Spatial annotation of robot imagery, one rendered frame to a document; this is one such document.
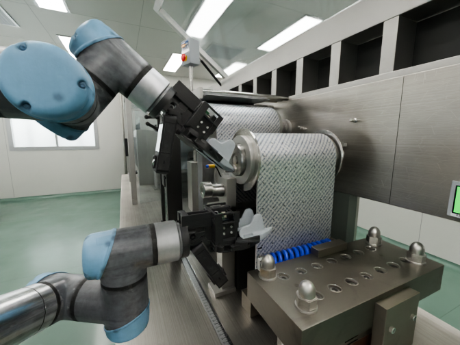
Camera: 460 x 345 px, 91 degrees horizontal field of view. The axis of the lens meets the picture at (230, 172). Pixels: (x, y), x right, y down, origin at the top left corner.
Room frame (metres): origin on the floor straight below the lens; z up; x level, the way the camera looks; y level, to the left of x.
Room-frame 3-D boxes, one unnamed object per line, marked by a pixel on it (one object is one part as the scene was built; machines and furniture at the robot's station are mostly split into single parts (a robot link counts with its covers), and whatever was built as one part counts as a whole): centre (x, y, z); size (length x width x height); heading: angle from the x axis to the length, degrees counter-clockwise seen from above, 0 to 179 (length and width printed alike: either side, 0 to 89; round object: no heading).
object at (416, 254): (0.47, -0.41, 1.05); 0.04 x 0.04 x 0.04
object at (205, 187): (0.53, 0.06, 1.18); 0.04 x 0.02 x 0.04; 25
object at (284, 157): (0.71, -0.08, 1.16); 0.39 x 0.23 x 0.51; 25
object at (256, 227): (0.46, -0.06, 1.11); 0.09 x 0.03 x 0.06; 114
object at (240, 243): (0.44, -0.02, 1.09); 0.09 x 0.05 x 0.02; 114
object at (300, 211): (0.53, -0.17, 1.11); 0.23 x 0.01 x 0.18; 115
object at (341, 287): (0.44, -0.25, 1.00); 0.40 x 0.16 x 0.06; 115
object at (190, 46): (1.04, 0.18, 1.66); 0.07 x 0.07 x 0.10; 43
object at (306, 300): (0.33, -0.12, 1.05); 0.04 x 0.04 x 0.04
